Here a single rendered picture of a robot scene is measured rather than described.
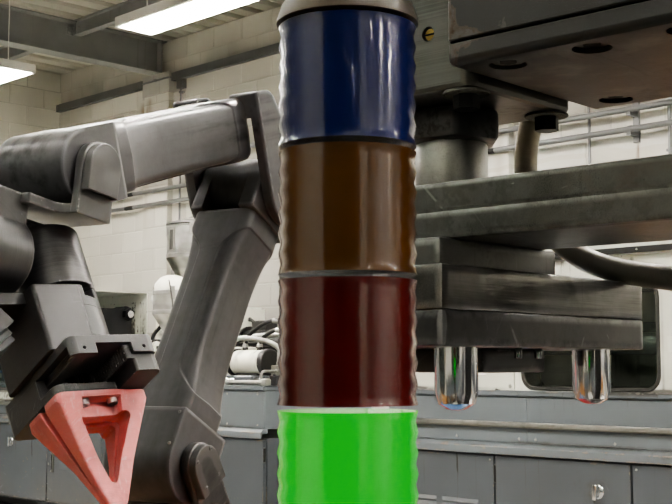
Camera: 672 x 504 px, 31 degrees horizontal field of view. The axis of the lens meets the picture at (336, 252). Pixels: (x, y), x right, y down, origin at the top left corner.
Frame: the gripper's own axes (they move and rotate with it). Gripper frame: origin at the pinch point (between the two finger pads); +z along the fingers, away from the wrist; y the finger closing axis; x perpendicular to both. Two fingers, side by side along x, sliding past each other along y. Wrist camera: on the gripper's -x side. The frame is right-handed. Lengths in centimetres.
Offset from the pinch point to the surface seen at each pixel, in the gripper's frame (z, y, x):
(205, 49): -653, -587, 620
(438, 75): -4.1, 37.7, -1.0
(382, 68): 8, 49, -21
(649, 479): -73, -245, 435
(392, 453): 17, 44, -21
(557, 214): 5.0, 39.4, -0.1
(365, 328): 14, 46, -21
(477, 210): 2.5, 36.0, -0.6
